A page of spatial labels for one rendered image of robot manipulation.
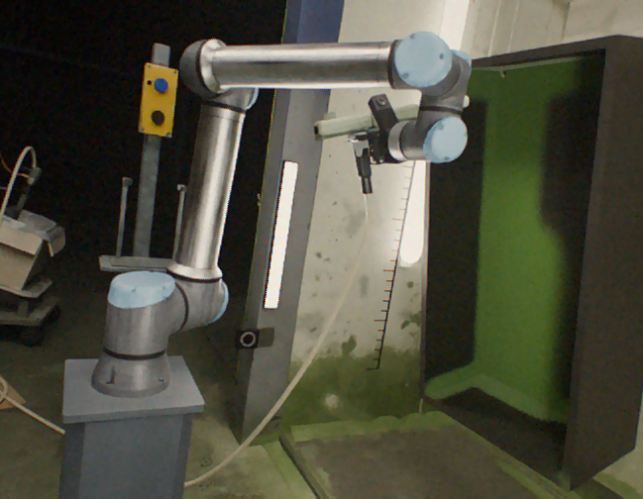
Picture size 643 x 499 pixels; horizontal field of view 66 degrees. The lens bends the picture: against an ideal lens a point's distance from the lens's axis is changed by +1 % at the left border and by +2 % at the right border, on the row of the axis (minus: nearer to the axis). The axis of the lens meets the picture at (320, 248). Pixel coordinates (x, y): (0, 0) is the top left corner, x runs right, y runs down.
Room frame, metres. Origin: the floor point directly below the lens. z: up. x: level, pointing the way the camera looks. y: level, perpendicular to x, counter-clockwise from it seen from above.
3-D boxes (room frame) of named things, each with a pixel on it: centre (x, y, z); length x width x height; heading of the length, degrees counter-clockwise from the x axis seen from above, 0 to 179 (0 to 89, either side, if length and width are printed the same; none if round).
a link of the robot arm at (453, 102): (1.06, -0.20, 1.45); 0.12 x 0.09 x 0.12; 154
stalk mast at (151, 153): (2.02, 0.74, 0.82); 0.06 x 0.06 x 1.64; 28
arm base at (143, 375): (1.19, 0.42, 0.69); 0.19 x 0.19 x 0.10
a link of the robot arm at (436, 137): (1.07, -0.20, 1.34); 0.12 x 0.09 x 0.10; 28
